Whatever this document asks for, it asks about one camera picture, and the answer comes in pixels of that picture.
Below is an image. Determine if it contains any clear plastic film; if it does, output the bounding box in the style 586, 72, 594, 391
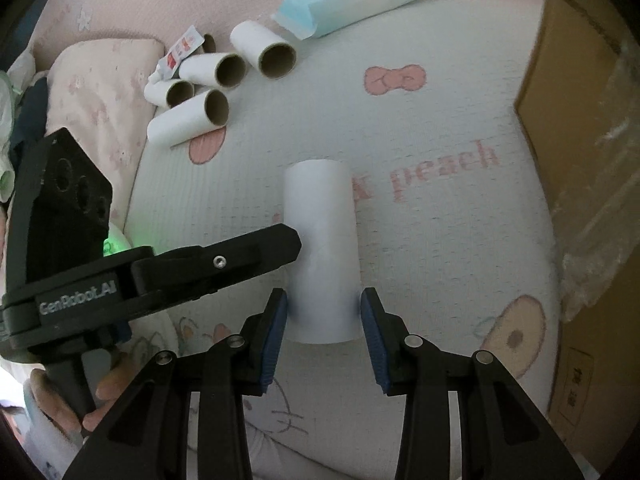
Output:
555, 35, 640, 326

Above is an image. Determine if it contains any small red white tube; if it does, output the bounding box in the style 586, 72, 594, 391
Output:
150, 25, 205, 83

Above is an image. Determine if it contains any navy cloth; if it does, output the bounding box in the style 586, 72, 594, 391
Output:
12, 77, 51, 161

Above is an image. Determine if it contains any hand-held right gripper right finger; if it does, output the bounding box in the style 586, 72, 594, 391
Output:
360, 287, 583, 480

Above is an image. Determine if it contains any white cardboard tube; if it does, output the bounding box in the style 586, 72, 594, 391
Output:
282, 158, 362, 345
230, 20, 298, 81

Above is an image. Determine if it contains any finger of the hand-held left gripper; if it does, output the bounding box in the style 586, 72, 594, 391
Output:
131, 224, 303, 320

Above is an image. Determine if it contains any white green crumpled cloth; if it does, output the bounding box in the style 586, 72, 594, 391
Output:
0, 52, 38, 203

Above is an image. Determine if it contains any pile of white paper tubes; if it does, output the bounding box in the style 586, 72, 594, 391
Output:
144, 34, 248, 147

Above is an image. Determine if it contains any light blue wet wipes pack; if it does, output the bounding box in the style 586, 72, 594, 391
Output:
271, 0, 441, 41

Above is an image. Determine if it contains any brown cardboard box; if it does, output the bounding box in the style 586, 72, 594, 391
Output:
514, 0, 640, 456

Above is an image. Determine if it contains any pink pillow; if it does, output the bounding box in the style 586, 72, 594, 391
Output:
30, 37, 167, 233

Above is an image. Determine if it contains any pink white cartoon bed mat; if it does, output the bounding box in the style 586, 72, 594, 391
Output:
30, 0, 566, 480

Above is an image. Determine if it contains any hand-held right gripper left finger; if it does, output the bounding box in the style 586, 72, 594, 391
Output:
62, 287, 289, 480

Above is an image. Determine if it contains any person's left hand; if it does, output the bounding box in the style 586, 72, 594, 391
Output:
29, 354, 139, 444

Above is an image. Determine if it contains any person's left forearm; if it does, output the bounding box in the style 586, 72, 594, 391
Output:
0, 390, 76, 480

